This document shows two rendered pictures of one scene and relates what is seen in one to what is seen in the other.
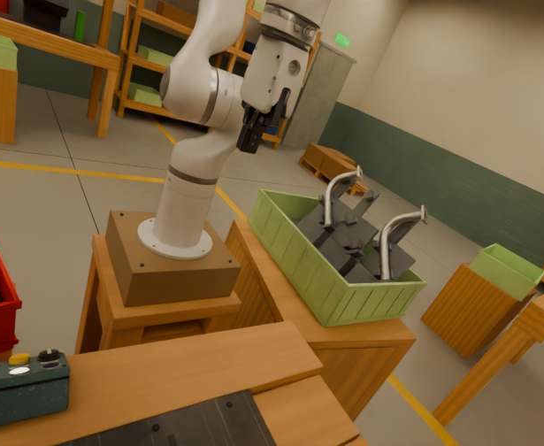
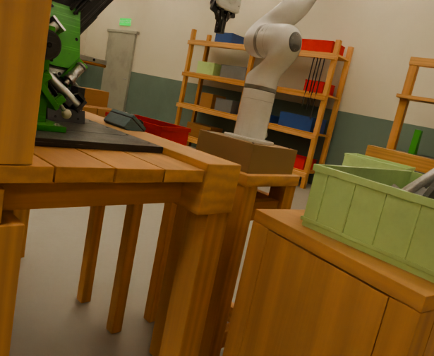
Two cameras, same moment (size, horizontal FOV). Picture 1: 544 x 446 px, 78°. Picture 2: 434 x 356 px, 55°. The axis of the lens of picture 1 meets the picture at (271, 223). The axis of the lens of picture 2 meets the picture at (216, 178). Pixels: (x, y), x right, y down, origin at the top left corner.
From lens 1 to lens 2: 1.48 m
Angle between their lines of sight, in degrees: 81
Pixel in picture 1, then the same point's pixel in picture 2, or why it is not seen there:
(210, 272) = (233, 141)
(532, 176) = not seen: outside the picture
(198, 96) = (250, 36)
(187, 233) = (240, 123)
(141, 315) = not seen: hidden behind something
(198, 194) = (247, 95)
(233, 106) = (264, 36)
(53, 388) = (127, 119)
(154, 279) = (207, 137)
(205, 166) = (251, 75)
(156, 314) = not seen: hidden behind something
